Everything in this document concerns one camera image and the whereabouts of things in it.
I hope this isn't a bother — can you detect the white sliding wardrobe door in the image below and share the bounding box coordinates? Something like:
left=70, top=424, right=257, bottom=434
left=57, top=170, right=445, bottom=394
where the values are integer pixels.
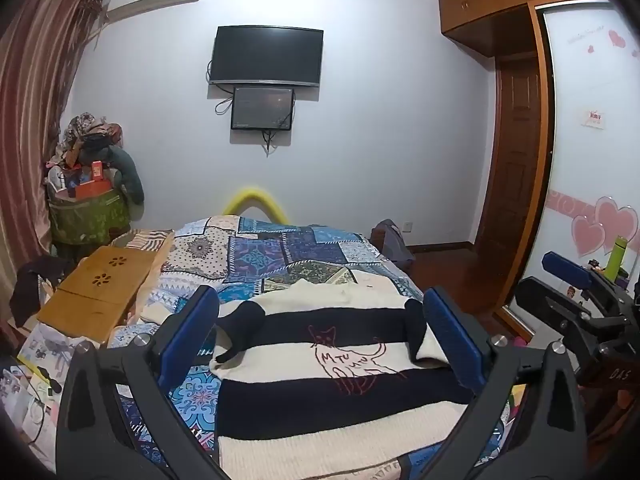
left=525, top=1, right=639, bottom=292

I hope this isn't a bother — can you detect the grey backpack on floor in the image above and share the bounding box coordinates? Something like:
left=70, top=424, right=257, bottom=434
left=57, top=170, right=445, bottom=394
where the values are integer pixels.
left=370, top=219, right=416, bottom=273

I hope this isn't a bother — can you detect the green fabric storage basket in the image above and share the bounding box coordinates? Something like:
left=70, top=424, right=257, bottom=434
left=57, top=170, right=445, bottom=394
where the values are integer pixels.
left=49, top=190, right=130, bottom=245

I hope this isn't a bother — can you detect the dark clothes pile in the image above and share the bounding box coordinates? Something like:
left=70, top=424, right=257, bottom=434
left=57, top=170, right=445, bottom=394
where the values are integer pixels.
left=9, top=255, right=73, bottom=327

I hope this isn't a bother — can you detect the brown wooden wardrobe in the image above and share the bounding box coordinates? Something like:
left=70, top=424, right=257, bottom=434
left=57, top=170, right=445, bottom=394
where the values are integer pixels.
left=438, top=0, right=587, bottom=340

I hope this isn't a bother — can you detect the blue patchwork bedspread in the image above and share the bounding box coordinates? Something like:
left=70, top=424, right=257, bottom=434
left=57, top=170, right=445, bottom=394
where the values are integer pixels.
left=106, top=214, right=516, bottom=480

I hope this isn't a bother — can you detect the yellow foam headboard arch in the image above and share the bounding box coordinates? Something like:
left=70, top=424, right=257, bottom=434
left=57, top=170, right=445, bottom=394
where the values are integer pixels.
left=224, top=188, right=288, bottom=224

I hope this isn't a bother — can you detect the orange red box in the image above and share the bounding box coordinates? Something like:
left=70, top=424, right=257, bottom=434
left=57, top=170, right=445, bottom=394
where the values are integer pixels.
left=75, top=180, right=113, bottom=200

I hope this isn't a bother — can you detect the green water bottle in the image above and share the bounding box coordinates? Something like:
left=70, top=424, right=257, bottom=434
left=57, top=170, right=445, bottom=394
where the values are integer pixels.
left=604, top=236, right=628, bottom=282

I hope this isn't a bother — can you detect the wooden folding lap table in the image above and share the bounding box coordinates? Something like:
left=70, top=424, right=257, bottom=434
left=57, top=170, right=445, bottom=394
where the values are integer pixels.
left=37, top=246, right=155, bottom=344

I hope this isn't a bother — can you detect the small black wall monitor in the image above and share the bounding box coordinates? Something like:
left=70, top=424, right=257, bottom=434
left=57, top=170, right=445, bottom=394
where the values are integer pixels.
left=231, top=86, right=295, bottom=131

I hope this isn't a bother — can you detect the black and white striped sweater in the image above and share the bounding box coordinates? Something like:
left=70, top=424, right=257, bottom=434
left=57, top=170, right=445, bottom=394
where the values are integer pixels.
left=210, top=281, right=473, bottom=479

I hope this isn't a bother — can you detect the dark green plush toy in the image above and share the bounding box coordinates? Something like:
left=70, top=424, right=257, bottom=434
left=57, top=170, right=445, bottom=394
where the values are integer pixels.
left=107, top=145, right=144, bottom=206

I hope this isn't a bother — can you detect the large black wall television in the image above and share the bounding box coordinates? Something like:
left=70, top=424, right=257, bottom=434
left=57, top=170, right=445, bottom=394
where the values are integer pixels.
left=207, top=25, right=324, bottom=87

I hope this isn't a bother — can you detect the red striped curtain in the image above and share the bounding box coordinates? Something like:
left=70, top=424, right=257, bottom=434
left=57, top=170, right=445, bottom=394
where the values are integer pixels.
left=1, top=0, right=103, bottom=318

